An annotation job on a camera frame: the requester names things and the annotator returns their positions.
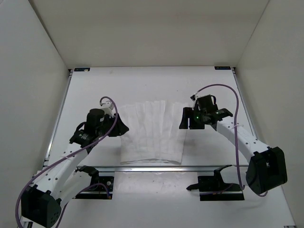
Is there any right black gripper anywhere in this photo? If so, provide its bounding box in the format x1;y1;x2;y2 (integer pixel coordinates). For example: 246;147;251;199
179;107;206;130

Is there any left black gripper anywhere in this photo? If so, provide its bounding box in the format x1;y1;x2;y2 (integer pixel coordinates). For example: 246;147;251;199
98;111;130;135

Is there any white pleated skirt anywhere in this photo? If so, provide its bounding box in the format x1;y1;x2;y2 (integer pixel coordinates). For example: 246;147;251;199
119;100;188;164

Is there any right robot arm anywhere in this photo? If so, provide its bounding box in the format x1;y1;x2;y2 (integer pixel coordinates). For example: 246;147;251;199
179;95;287;195

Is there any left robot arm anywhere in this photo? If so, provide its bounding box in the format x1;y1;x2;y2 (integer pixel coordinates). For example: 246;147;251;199
16;108;129;228

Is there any right blue corner label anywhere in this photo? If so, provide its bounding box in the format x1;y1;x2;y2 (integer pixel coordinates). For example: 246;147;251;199
214;66;231;70

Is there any blue corner label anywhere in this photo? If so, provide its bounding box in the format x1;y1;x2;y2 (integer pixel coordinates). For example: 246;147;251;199
214;66;231;70
74;67;90;72

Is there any left blue corner label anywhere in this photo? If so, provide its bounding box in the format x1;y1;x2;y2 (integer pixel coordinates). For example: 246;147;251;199
74;67;90;72

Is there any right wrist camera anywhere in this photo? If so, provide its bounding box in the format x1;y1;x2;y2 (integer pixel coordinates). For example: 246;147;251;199
190;94;202;106

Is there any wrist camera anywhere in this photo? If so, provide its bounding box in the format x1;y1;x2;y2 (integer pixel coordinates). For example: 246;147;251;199
190;94;202;106
100;101;114;116

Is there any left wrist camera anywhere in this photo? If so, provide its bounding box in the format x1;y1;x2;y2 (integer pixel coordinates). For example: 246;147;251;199
100;101;114;116

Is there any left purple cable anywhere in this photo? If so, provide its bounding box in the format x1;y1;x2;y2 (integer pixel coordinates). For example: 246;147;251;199
15;96;118;226

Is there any purple cable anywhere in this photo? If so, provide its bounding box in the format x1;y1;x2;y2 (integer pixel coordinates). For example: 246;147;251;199
193;83;269;198
15;96;118;226

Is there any aluminium rail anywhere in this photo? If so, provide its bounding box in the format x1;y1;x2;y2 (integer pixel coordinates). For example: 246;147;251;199
95;165;250;173

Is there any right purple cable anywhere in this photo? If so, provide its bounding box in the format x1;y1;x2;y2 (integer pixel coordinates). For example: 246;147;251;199
193;83;269;198

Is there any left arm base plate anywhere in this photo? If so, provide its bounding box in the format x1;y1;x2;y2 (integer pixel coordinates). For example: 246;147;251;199
75;166;114;200

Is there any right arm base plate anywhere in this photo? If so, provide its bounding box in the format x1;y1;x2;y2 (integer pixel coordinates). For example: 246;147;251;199
186;165;245;201

